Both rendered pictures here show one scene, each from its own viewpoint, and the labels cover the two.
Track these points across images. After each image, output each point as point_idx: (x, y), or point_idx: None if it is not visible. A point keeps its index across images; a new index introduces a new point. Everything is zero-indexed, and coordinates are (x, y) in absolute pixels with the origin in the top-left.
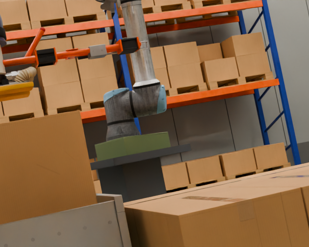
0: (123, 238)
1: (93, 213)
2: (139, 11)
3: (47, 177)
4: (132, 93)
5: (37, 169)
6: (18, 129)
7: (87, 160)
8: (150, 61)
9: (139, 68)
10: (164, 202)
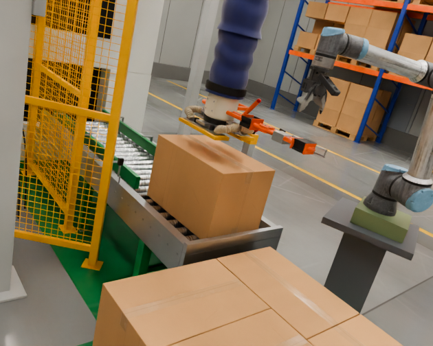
0: None
1: (173, 241)
2: None
3: (193, 200)
4: (398, 178)
5: (191, 191)
6: (193, 162)
7: (213, 208)
8: (427, 162)
9: (412, 162)
10: (218, 272)
